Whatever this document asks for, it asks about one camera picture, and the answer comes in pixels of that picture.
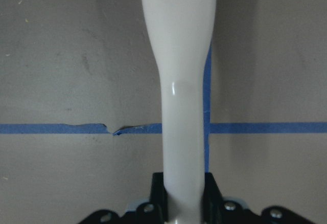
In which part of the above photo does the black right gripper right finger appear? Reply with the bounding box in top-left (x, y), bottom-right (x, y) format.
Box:
top-left (203, 173), bottom-right (312, 223)

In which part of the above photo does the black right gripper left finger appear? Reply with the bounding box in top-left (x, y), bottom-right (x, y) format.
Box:
top-left (80, 172), bottom-right (168, 223)

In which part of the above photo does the white brush with black bristles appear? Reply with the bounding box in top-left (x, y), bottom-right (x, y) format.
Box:
top-left (142, 0), bottom-right (216, 223)

